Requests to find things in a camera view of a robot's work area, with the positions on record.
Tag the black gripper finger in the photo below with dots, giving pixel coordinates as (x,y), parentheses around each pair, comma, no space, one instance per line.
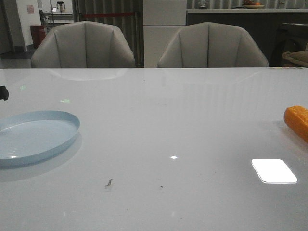
(4,94)

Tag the light blue round plate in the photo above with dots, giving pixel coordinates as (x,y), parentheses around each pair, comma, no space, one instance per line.
(36,136)

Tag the orange toy corn cob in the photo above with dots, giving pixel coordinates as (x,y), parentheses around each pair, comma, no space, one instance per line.
(296,118)

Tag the red trash bin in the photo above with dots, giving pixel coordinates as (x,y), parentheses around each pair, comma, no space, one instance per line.
(38,34)

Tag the distant metal folding table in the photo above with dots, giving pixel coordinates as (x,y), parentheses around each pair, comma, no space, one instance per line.
(52,18)

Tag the left beige upholstered chair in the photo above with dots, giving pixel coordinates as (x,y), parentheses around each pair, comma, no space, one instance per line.
(84,44)

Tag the beige upholstered chair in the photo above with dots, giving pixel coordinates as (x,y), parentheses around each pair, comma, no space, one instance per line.
(84,44)
(212,45)

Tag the red barrier belt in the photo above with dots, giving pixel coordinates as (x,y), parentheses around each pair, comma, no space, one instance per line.
(106,15)

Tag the white pillar cabinet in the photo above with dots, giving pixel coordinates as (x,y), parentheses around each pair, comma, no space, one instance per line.
(161,19)

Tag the right beige upholstered chair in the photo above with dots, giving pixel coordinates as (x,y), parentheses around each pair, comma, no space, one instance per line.
(212,45)

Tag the fruit bowl on counter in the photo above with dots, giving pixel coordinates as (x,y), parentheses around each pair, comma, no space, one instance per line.
(250,4)

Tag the dark grey counter cabinet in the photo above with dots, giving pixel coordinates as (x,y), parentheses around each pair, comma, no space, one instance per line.
(262,25)

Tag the pink wall notice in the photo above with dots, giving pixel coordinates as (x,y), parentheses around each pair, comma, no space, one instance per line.
(30,9)

